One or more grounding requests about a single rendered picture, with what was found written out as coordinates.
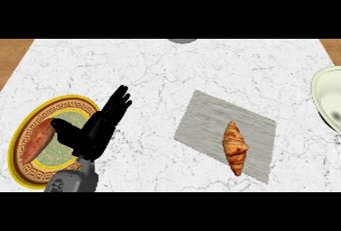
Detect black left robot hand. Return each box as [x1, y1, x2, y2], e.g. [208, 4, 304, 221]
[49, 85, 133, 162]

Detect grey placemat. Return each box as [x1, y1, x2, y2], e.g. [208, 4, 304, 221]
[173, 89, 278, 184]

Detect pale cream bowl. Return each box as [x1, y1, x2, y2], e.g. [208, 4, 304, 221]
[309, 65, 341, 134]

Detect orange sweet potato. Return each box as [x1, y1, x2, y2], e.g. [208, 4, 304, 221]
[21, 118, 59, 165]

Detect yellow patterned plate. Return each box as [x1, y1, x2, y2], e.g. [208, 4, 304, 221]
[8, 94, 102, 190]

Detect brown croissant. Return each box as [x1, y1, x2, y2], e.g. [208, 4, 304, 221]
[222, 120, 251, 178]

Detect grey round object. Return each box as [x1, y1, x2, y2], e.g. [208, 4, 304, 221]
[167, 39, 199, 45]

